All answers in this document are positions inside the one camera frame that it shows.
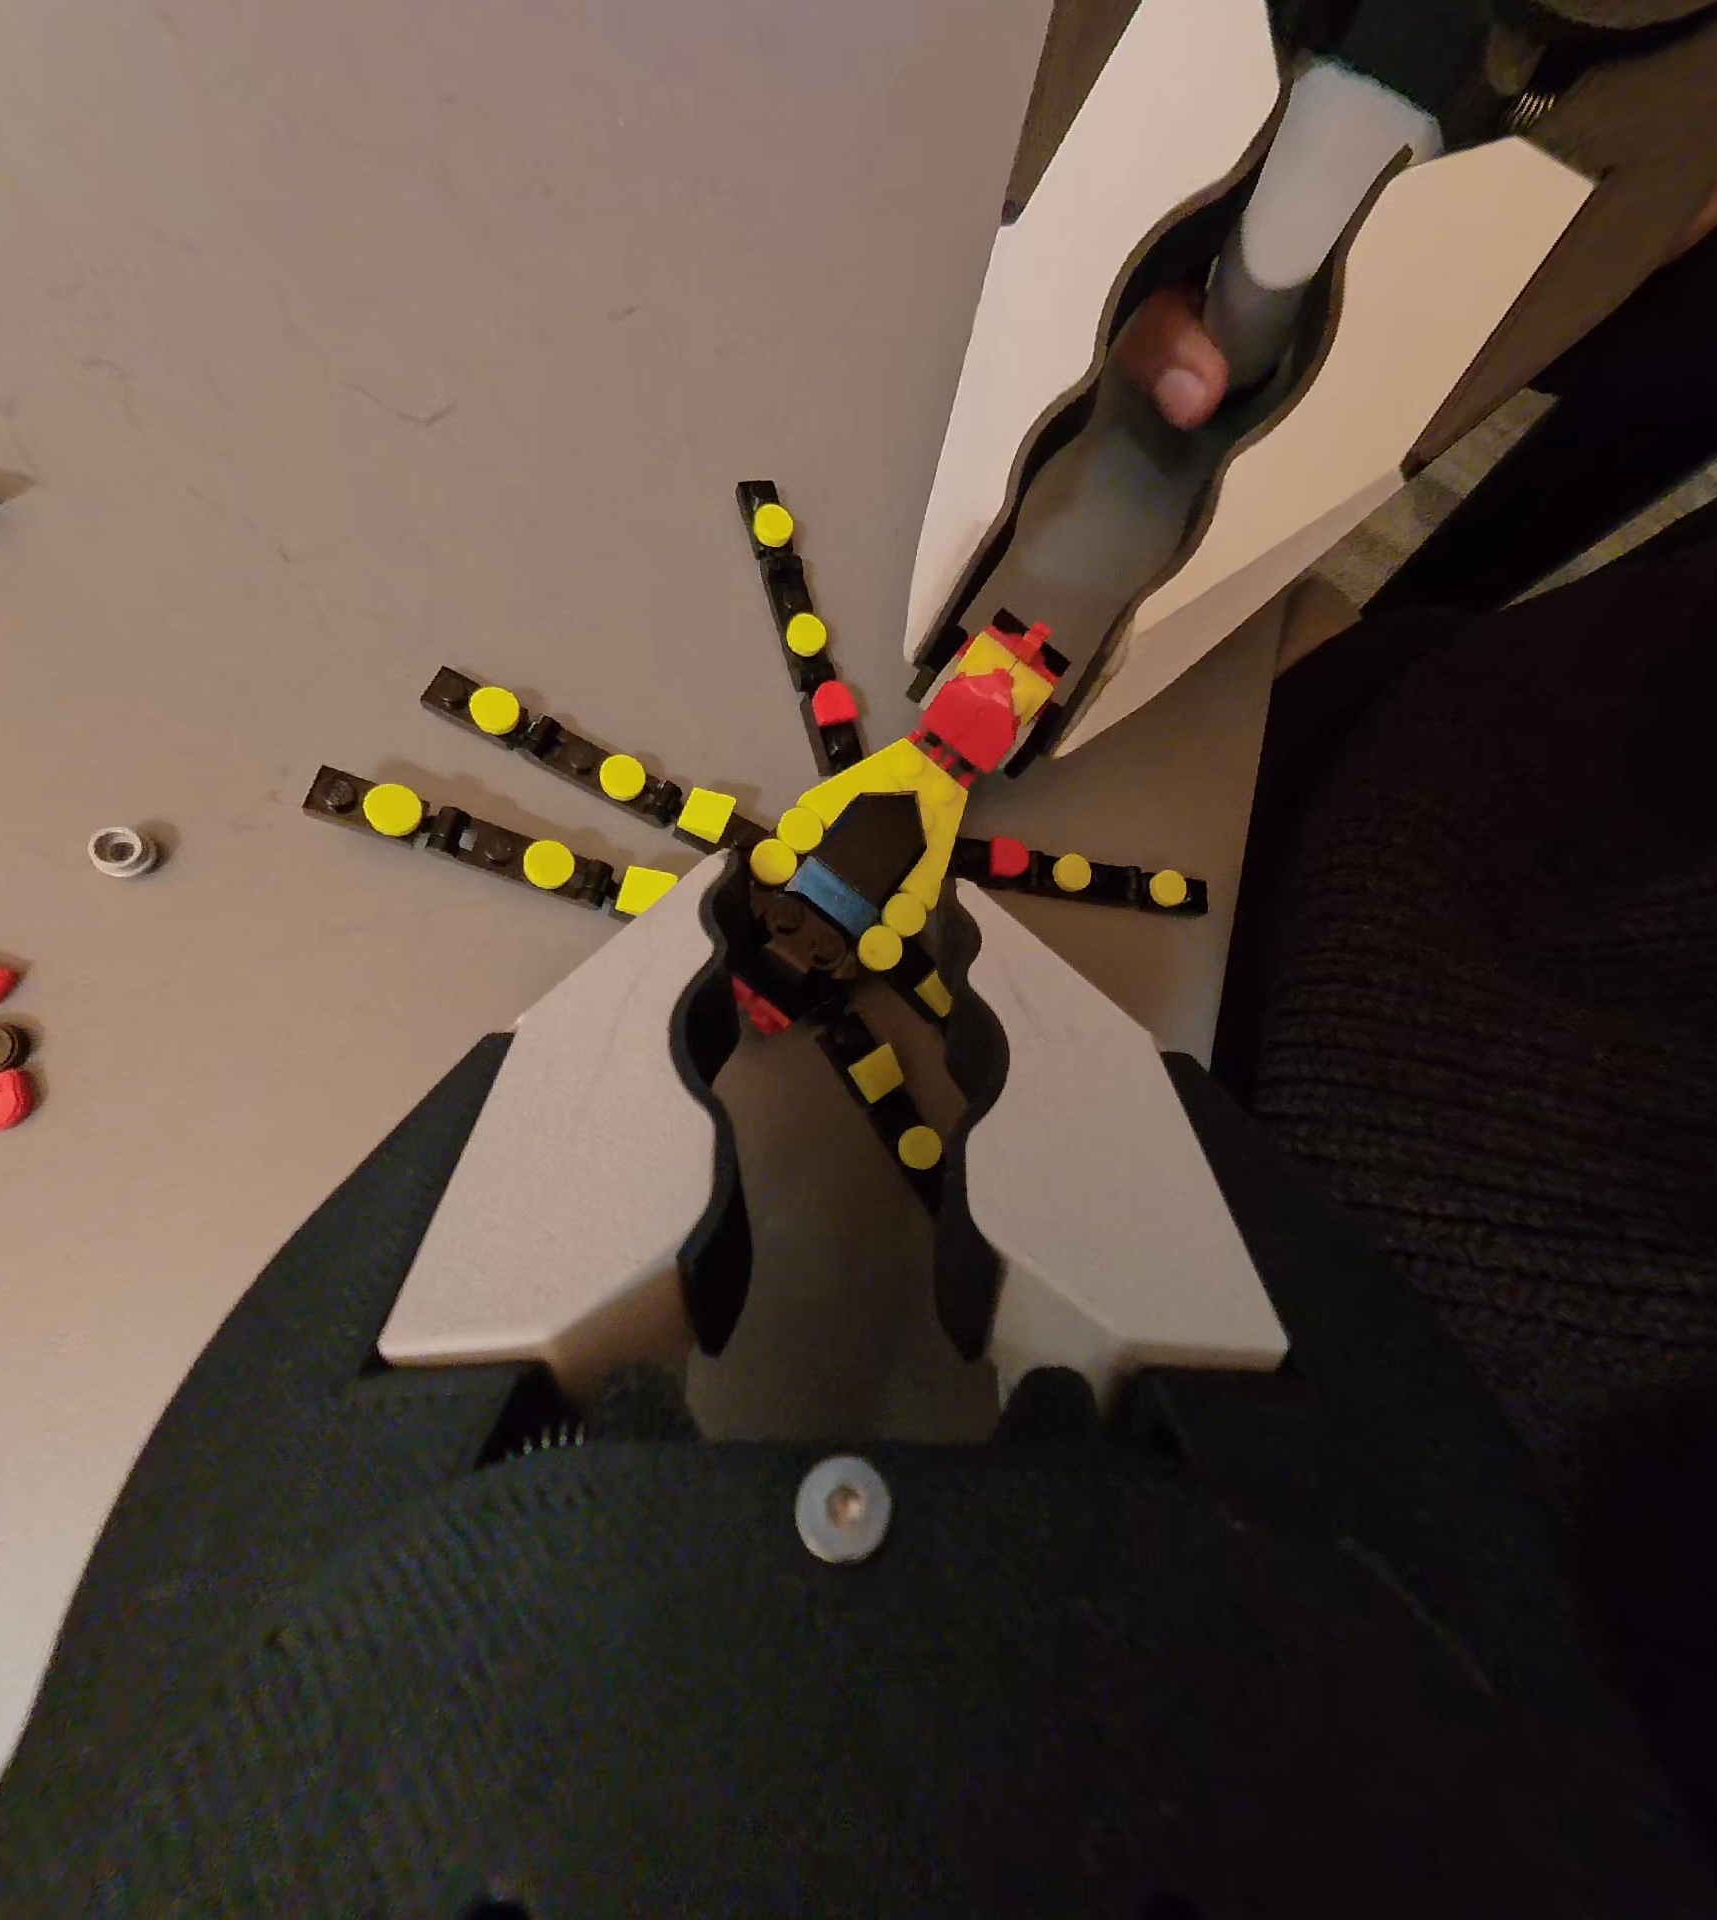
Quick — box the person's dark knitted sweater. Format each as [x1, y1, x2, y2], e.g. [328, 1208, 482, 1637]
[1219, 510, 1717, 1920]

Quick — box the black yellow lego spider model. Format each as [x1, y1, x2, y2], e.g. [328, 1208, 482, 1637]
[307, 480, 1209, 1203]

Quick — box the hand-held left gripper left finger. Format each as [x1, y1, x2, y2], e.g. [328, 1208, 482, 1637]
[379, 852, 758, 1395]

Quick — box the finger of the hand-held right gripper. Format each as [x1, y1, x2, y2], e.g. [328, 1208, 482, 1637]
[1044, 142, 1603, 761]
[903, 0, 1286, 709]

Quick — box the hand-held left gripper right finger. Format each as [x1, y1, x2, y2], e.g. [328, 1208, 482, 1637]
[932, 876, 1288, 1381]

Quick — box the person's right hand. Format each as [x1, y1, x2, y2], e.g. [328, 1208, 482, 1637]
[1110, 292, 1234, 431]

